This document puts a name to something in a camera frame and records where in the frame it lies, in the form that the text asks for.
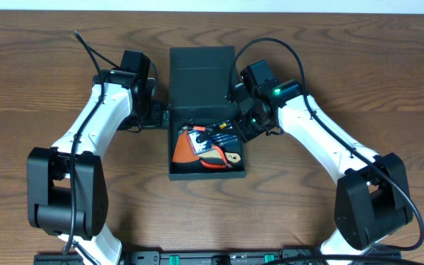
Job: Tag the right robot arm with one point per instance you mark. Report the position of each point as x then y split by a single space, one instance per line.
371 190

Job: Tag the black yellow screwdriver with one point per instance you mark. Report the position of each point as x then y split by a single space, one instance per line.
222 125

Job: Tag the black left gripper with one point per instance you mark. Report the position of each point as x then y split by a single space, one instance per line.
164 118

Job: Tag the orange scraper with beige handle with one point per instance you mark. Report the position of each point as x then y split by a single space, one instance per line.
184 154

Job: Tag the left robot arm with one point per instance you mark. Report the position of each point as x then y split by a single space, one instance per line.
66 189

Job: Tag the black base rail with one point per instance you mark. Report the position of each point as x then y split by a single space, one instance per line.
205 258

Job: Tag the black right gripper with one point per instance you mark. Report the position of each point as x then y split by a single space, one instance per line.
247 133

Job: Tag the red handled cutting pliers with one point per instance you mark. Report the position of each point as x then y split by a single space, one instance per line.
215 154

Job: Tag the small claw hammer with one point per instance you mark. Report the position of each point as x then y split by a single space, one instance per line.
189 125

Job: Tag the blue precision screwdriver set case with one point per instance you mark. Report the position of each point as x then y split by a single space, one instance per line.
201 142

